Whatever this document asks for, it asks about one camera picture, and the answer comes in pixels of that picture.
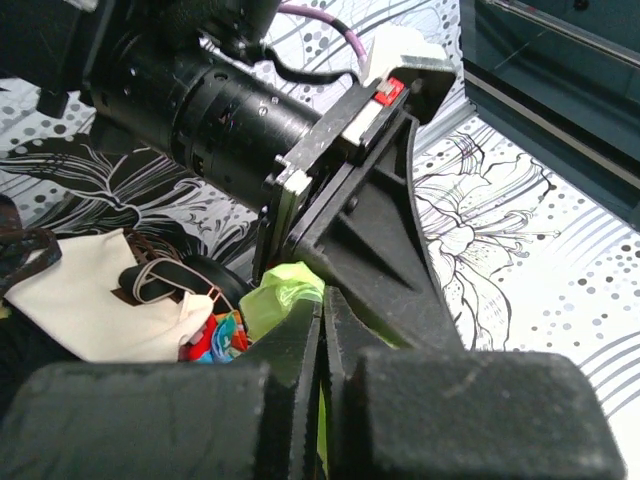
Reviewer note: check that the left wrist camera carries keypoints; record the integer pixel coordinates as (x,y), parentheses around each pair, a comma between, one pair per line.
(424,68)

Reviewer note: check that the black round hat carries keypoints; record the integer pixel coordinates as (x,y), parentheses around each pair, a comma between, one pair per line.
(232,286)

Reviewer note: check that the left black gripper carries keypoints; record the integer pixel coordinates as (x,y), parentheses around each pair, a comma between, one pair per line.
(331,190)

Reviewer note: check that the white canvas tote bag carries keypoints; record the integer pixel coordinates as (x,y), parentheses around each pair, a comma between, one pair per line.
(74,302)

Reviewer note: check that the green plastic trash bag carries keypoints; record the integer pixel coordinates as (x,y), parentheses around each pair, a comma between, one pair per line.
(280,295)

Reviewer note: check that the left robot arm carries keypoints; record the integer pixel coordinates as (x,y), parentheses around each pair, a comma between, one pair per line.
(60,46)

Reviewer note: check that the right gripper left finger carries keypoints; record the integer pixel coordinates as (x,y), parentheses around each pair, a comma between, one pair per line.
(254,418)

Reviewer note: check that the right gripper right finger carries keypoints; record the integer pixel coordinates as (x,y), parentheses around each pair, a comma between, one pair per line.
(414,414)

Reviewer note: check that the brown patterned bag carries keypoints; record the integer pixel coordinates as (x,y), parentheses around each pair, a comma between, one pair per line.
(25,252)

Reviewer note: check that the colourful printed bag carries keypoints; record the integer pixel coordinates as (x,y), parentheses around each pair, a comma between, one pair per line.
(221,339)

